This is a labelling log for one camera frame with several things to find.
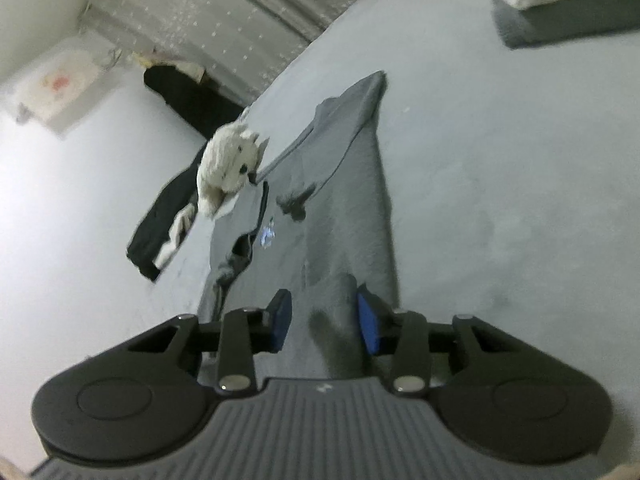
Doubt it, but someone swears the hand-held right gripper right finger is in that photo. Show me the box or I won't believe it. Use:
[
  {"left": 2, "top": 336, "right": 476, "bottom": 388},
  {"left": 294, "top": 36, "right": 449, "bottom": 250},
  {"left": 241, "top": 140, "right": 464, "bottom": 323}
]
[{"left": 356, "top": 284, "right": 523, "bottom": 395}]

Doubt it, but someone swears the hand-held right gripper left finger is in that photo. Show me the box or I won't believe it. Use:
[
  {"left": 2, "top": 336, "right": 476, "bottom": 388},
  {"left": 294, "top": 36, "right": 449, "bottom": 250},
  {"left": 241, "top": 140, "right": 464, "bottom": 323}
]
[{"left": 127, "top": 289, "right": 293, "bottom": 395}]

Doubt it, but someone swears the grey shirt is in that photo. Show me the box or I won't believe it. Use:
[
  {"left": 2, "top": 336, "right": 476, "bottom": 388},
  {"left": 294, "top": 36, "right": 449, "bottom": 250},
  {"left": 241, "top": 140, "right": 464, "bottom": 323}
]
[{"left": 197, "top": 71, "right": 401, "bottom": 381}]

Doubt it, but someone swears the white plush toy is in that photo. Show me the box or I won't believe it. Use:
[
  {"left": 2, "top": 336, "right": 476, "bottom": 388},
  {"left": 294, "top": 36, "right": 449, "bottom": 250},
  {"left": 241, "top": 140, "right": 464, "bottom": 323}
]
[{"left": 196, "top": 122, "right": 271, "bottom": 218}]

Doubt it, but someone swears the grey bed sheet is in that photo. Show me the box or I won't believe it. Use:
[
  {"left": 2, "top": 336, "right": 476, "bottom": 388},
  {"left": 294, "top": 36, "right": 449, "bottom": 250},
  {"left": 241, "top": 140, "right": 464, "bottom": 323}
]
[{"left": 125, "top": 0, "right": 640, "bottom": 461}]

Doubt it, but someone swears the black hanging garment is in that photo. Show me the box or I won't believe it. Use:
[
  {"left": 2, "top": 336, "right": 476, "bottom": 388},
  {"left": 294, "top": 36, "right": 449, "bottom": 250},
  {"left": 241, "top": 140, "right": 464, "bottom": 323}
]
[{"left": 143, "top": 64, "right": 248, "bottom": 138}]

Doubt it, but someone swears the grey starred curtain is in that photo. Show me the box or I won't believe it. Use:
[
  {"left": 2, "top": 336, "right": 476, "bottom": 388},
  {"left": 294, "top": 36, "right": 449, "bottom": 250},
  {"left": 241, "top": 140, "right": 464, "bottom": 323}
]
[{"left": 80, "top": 0, "right": 381, "bottom": 106}]

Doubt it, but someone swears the grey folded garment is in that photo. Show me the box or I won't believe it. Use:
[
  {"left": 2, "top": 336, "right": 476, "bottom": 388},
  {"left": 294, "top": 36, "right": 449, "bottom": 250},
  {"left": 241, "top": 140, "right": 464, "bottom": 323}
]
[{"left": 492, "top": 0, "right": 640, "bottom": 50}]

